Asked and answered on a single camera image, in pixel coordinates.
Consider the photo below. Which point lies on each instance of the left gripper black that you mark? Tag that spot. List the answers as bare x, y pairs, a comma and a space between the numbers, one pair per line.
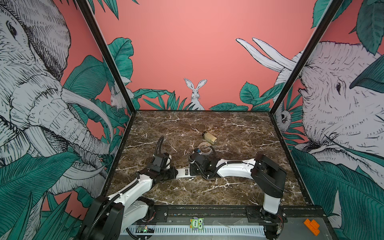
173, 175

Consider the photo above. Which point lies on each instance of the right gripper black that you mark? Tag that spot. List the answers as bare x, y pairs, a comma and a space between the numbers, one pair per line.
192, 169

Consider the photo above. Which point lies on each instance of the white red remote control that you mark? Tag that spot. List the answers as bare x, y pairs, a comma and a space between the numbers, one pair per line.
183, 173

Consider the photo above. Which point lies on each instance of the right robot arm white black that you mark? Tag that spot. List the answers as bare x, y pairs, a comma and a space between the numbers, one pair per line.
267, 174

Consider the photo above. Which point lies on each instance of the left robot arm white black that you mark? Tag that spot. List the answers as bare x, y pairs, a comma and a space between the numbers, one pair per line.
109, 216

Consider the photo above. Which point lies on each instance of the white tape roll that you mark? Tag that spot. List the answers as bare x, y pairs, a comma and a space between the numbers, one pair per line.
205, 148

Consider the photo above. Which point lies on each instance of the spice jar black lid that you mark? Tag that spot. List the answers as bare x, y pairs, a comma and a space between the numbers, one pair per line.
210, 138

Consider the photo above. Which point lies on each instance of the small circuit board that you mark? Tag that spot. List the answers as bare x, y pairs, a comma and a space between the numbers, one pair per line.
145, 229

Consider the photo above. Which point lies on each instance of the orange plastic blocks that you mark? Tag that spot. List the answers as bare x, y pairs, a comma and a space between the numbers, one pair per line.
313, 226

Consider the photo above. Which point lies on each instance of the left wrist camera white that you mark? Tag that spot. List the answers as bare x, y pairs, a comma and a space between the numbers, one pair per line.
166, 161

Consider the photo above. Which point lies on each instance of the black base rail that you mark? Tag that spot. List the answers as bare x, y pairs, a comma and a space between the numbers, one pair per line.
252, 213

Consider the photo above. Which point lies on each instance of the white slotted cable duct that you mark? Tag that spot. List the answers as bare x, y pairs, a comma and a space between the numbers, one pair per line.
167, 230

